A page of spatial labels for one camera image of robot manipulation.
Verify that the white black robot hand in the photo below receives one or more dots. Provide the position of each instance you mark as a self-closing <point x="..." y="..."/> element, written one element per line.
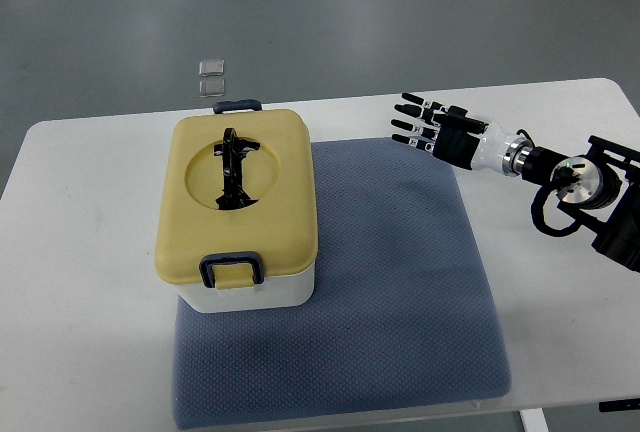
<point x="456" y="137"/>

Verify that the yellow storage box lid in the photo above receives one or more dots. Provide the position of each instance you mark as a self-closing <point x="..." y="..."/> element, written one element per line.
<point x="238" y="203"/>

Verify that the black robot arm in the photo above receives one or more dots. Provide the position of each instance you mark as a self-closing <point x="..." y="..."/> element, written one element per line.
<point x="599" y="190"/>

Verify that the white storage box base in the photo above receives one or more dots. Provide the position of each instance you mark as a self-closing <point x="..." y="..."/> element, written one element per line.
<point x="262" y="292"/>

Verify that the blue grey fabric cushion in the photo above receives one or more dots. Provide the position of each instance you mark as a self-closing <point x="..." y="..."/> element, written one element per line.
<point x="401" y="315"/>

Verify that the upper metal floor plate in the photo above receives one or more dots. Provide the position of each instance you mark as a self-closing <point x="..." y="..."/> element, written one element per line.
<point x="211" y="67"/>

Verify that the white table leg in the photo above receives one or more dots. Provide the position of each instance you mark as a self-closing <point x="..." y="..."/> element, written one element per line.
<point x="533" y="420"/>

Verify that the black table control panel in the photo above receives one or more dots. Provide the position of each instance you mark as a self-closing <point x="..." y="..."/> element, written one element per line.
<point x="619" y="405"/>

